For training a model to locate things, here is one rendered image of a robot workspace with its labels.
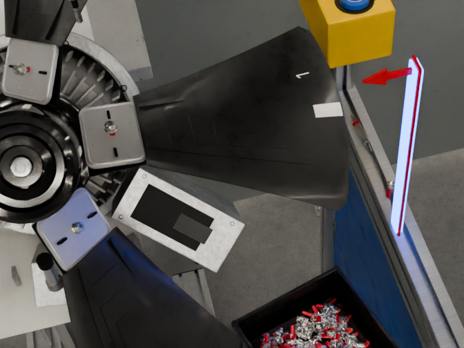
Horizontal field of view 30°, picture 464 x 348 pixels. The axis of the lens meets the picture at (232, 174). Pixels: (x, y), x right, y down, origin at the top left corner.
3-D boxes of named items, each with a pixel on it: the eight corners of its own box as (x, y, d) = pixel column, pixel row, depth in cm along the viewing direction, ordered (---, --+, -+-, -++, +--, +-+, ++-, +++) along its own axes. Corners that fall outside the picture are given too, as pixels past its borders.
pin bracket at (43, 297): (37, 244, 118) (30, 262, 109) (78, 239, 119) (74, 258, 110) (42, 286, 119) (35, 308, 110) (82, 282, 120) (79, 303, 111)
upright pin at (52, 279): (46, 279, 111) (34, 253, 106) (63, 276, 111) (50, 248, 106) (48, 293, 110) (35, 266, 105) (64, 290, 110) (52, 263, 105)
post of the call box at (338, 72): (330, 79, 142) (331, 23, 132) (347, 75, 142) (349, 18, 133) (335, 92, 140) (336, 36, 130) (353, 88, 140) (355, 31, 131)
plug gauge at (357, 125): (348, 114, 135) (367, 151, 131) (355, 112, 136) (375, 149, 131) (348, 119, 136) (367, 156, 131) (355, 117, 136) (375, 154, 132)
